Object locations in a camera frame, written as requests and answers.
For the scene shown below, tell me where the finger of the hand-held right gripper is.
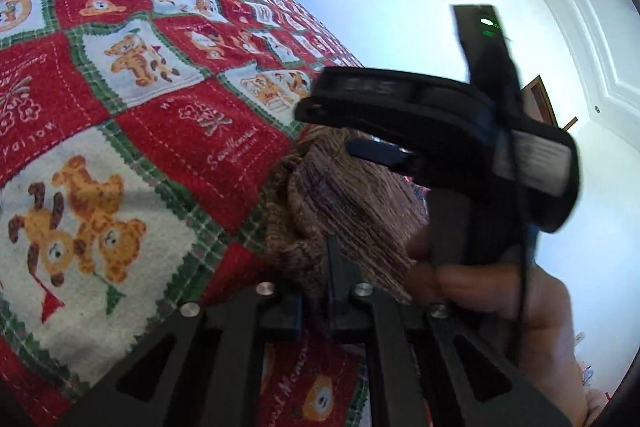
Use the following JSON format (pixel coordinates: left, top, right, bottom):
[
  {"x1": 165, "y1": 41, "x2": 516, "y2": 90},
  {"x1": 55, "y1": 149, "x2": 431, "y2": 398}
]
[
  {"x1": 346, "y1": 138, "x2": 417, "y2": 174},
  {"x1": 294, "y1": 67, "x2": 426, "y2": 130}
]

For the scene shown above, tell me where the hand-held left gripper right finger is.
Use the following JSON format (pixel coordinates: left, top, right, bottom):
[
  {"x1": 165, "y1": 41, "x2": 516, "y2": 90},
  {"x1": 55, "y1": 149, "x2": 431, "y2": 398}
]
[{"x1": 325, "y1": 234, "x2": 571, "y2": 427}]

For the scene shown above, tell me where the brown knitted sun-pattern sweater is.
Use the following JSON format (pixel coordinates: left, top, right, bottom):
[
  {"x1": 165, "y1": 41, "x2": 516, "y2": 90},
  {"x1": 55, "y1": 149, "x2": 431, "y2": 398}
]
[{"x1": 265, "y1": 127, "x2": 431, "y2": 308}]

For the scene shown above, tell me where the person's right hand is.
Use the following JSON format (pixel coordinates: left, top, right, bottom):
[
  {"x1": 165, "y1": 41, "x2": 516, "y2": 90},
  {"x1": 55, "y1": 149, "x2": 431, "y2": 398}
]
[{"x1": 405, "y1": 222, "x2": 576, "y2": 348}]

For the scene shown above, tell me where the wooden chair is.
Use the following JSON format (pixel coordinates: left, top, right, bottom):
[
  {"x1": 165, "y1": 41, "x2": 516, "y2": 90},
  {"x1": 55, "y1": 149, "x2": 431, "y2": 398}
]
[{"x1": 520, "y1": 75, "x2": 578, "y2": 132}]

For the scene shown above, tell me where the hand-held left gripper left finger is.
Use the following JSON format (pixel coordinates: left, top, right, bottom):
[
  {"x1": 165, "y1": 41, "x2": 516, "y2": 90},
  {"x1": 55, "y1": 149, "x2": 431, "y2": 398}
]
[{"x1": 65, "y1": 282, "x2": 306, "y2": 427}]

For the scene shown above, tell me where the red patchwork bear-print blanket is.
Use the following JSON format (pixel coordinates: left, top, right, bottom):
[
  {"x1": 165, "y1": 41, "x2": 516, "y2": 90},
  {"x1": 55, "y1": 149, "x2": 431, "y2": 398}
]
[{"x1": 0, "y1": 0, "x2": 371, "y2": 427}]

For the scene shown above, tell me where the person's right forearm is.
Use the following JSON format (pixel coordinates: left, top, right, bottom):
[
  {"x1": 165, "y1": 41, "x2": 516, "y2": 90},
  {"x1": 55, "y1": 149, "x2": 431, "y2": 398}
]
[{"x1": 515, "y1": 327, "x2": 603, "y2": 427}]

